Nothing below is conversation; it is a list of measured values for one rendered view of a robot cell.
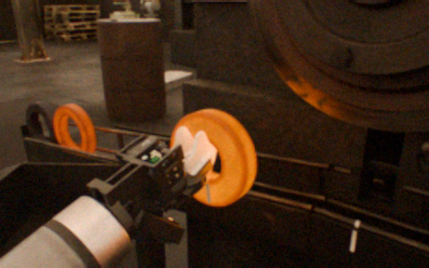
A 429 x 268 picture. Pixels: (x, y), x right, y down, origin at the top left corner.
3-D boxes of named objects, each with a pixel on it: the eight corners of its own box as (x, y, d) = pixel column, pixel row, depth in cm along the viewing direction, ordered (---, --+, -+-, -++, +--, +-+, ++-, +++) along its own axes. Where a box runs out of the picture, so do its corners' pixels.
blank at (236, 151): (177, 107, 63) (163, 111, 60) (253, 109, 53) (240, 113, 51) (188, 191, 66) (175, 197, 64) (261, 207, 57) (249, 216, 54)
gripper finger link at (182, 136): (208, 113, 56) (168, 146, 50) (216, 145, 59) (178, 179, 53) (194, 110, 58) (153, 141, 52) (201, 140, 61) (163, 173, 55)
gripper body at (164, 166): (186, 141, 47) (114, 201, 39) (200, 192, 51) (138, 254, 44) (146, 129, 51) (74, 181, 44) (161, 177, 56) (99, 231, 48)
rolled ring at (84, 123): (87, 170, 116) (97, 167, 119) (87, 117, 108) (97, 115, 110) (54, 147, 125) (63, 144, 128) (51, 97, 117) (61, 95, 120)
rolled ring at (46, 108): (46, 102, 119) (56, 100, 122) (20, 102, 131) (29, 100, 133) (60, 156, 124) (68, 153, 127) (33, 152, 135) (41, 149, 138)
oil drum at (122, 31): (140, 101, 400) (133, 16, 369) (180, 112, 366) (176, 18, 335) (92, 114, 356) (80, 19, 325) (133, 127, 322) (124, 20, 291)
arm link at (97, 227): (114, 292, 41) (66, 258, 47) (145, 260, 44) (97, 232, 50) (86, 237, 36) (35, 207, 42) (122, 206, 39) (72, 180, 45)
